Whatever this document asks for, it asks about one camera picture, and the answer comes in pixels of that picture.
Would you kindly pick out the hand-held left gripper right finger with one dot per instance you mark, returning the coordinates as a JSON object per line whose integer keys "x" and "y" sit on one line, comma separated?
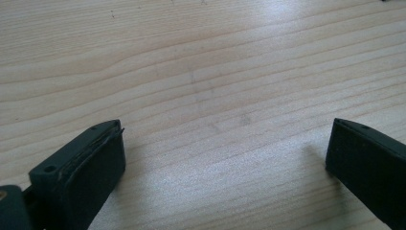
{"x": 367, "y": 166}

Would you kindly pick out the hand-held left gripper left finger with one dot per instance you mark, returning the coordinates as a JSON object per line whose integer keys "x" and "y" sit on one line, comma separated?
{"x": 83, "y": 172}

